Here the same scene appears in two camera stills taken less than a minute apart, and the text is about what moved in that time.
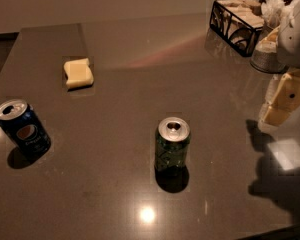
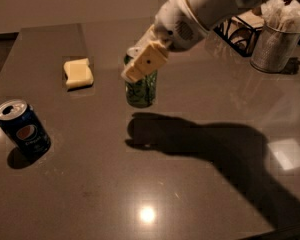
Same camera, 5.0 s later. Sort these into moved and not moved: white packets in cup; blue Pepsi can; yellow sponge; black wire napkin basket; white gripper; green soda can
Moved: green soda can; white gripper
Not moved: black wire napkin basket; blue Pepsi can; white packets in cup; yellow sponge
